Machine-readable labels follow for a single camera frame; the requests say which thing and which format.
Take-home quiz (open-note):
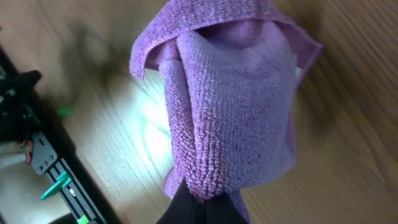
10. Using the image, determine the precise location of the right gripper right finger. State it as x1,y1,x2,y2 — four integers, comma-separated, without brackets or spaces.
205,191,251,224

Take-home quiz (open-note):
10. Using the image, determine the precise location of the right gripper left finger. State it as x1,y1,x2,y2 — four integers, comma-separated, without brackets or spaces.
157,179,202,224

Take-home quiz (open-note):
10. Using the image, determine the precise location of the purple microfiber cloth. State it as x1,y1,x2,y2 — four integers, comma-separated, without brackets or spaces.
130,0,322,223

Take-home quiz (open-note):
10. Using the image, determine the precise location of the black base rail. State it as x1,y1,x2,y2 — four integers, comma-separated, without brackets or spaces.
1,51,120,224

